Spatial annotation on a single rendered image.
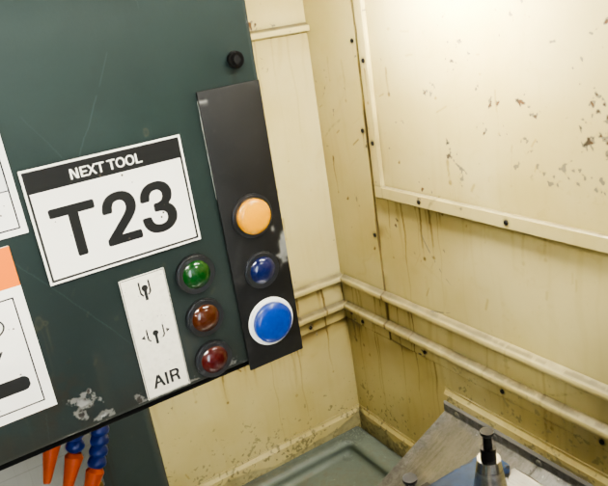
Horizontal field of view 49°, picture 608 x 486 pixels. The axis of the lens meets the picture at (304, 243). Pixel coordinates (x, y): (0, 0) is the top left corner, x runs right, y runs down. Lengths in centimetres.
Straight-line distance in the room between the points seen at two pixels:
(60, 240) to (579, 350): 103
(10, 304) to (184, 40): 19
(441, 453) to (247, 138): 123
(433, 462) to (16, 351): 125
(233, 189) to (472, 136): 89
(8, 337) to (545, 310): 104
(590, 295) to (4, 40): 102
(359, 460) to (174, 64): 164
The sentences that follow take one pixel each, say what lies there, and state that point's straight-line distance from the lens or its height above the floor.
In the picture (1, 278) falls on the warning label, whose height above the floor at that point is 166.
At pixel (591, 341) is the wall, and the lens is 127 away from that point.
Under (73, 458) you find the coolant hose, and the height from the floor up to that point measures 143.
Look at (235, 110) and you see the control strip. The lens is 45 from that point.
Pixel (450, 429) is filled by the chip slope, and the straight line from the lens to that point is 162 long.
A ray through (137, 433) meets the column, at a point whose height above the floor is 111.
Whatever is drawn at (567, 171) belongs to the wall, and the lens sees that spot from 117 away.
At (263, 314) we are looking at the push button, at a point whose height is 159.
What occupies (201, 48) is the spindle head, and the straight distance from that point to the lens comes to 44.
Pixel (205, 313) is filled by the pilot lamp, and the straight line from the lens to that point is 46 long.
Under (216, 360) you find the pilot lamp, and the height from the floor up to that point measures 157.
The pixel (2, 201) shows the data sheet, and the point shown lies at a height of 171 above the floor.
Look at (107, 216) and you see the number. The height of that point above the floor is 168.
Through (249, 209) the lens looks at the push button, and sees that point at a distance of 45.
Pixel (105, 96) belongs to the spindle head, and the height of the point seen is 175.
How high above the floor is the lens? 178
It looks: 19 degrees down
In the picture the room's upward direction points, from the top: 9 degrees counter-clockwise
